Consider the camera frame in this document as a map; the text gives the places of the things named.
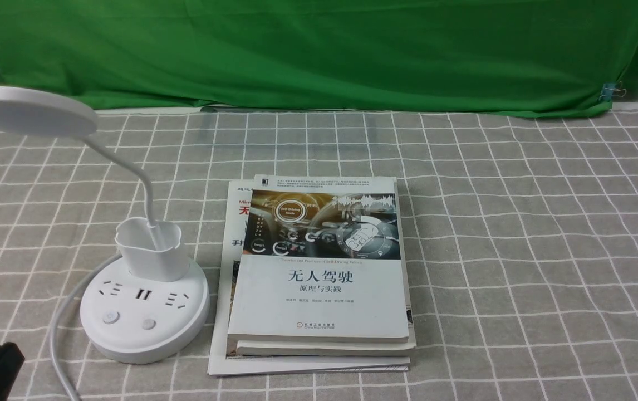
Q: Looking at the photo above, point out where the white lamp power cable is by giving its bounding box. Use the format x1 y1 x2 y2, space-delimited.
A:
49 253 124 401

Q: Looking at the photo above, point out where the middle book in stack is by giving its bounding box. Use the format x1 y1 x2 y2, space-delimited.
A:
235 174 416 358

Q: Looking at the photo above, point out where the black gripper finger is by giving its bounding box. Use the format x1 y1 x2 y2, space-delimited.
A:
0 342 26 400

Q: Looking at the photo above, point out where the bottom white magazine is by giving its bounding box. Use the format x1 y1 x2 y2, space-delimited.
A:
208 180 410 376

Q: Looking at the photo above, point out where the blue binder clip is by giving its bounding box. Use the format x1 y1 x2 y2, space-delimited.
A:
597 82 627 102

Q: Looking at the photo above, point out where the white desk lamp with sockets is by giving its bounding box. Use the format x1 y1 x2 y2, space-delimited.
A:
0 86 209 364

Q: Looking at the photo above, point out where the self-driving textbook on top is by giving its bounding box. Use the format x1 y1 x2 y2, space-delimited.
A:
228 190 410 344

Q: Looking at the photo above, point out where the green backdrop cloth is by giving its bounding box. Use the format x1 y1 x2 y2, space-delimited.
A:
0 1 638 118

